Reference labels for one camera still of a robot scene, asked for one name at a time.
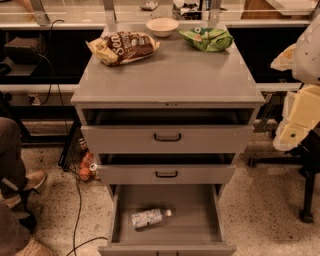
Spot black drawer handle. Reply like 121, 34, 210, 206
155, 171, 178, 178
153, 133, 182, 142

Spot dark box on shelf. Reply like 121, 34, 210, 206
4, 37, 40, 64

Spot grey drawer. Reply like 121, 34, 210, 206
98, 184, 236, 256
98, 153, 235, 185
81, 108, 253, 153

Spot orange bottles on floor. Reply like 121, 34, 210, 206
78, 152, 97, 181

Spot grey metal drawer cabinet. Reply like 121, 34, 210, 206
70, 21, 266, 256

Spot white bowl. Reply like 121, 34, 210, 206
146, 17, 179, 38

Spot person leg brown trousers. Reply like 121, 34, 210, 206
0, 117, 27, 189

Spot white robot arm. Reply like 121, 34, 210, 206
271, 15, 320, 151

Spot brown chip bag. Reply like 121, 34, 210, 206
87, 31, 160, 66

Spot bottom grey drawer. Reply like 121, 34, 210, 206
98, 184, 236, 256

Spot top grey drawer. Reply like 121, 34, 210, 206
81, 108, 253, 153

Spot tan shoe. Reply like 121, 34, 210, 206
15, 238, 53, 256
24, 170, 47, 190

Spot green chip bag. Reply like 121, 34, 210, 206
179, 27, 234, 52

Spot black middle drawer handle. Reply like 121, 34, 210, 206
155, 171, 178, 178

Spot black floor cable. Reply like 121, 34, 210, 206
65, 173, 109, 256

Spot black office chair base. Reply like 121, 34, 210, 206
1, 178, 37, 234

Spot middle grey drawer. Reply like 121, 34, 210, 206
98, 153, 235, 185

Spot black top drawer handle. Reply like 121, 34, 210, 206
153, 133, 182, 142

